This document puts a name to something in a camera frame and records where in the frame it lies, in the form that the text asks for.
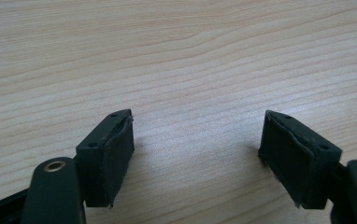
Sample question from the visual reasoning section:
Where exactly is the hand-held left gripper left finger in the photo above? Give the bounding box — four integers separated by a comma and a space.
75, 108, 136, 208

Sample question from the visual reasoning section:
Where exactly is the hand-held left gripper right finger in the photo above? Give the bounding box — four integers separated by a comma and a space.
257, 109, 343, 210

